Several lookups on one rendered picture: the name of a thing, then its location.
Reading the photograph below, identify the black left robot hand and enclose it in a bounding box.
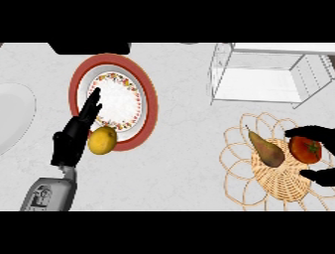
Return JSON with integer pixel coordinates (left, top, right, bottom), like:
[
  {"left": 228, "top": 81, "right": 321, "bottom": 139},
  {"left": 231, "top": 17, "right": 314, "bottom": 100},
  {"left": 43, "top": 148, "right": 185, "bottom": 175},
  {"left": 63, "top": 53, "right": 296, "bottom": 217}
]
[{"left": 49, "top": 86, "right": 103, "bottom": 169}]

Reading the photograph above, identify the red tomato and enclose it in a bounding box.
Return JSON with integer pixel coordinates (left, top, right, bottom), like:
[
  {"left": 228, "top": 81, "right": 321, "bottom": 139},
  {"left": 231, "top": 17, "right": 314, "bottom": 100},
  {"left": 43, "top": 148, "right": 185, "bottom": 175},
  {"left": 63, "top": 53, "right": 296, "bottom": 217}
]
[{"left": 287, "top": 135, "right": 322, "bottom": 165}]

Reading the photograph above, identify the woven wicker placemat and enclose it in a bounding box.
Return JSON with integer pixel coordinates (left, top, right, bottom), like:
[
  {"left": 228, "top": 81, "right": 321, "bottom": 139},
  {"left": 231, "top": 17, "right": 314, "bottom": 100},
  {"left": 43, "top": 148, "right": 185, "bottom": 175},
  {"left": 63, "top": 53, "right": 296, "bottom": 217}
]
[{"left": 218, "top": 111, "right": 335, "bottom": 212}]

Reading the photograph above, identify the yellow lemon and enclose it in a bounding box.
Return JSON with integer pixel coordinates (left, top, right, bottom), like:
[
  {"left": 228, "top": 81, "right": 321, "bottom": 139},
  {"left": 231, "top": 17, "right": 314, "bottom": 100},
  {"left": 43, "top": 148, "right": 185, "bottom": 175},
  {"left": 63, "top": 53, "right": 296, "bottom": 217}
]
[{"left": 85, "top": 126, "right": 119, "bottom": 156}]

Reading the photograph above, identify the brown pear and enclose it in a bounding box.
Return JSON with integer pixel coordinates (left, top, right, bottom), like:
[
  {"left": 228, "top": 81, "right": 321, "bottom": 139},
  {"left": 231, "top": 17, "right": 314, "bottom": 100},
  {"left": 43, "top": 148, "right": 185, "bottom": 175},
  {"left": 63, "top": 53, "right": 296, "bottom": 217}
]
[{"left": 244, "top": 124, "right": 286, "bottom": 169}]

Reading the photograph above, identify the large white oval plate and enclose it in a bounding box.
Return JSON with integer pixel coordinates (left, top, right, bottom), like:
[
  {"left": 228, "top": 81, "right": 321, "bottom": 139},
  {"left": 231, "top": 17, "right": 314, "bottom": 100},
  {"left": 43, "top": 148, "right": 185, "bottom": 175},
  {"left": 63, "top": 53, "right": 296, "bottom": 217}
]
[{"left": 0, "top": 82, "right": 38, "bottom": 167}]

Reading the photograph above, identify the red rimmed floral plate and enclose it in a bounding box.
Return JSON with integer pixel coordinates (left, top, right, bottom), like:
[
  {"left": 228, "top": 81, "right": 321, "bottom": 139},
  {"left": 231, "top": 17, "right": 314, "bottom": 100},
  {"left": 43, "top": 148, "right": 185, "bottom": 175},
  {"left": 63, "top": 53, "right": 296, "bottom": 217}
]
[{"left": 67, "top": 53, "right": 160, "bottom": 153}]

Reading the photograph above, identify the black appliance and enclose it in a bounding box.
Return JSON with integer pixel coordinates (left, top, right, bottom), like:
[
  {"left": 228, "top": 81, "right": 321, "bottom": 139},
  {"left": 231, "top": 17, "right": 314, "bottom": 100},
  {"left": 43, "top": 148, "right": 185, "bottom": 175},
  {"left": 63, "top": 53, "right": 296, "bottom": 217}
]
[{"left": 48, "top": 42, "right": 132, "bottom": 56}]

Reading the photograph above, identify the white wire tiered shelf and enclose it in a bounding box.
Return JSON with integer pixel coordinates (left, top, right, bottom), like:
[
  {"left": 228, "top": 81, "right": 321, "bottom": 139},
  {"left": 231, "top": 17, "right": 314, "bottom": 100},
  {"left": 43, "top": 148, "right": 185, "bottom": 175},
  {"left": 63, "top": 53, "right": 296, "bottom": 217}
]
[{"left": 206, "top": 42, "right": 335, "bottom": 110}]

